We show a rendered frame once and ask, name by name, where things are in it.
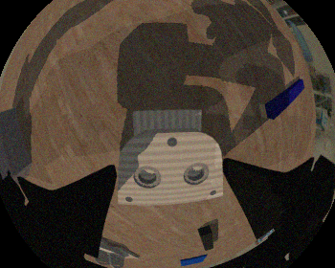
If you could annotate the tan plate with two round holes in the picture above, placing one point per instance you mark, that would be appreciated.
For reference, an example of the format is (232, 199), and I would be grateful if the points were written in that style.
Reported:
(171, 159)

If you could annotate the dark blue flat bar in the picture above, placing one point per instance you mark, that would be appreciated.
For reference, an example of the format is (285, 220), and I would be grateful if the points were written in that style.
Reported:
(280, 102)

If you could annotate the black rectangular bar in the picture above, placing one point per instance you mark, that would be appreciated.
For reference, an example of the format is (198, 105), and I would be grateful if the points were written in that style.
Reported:
(206, 236)

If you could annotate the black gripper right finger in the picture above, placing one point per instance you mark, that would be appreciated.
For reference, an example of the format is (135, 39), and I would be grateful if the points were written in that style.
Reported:
(263, 193)

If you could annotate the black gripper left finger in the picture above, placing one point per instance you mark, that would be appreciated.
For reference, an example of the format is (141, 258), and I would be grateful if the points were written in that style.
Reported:
(78, 209)

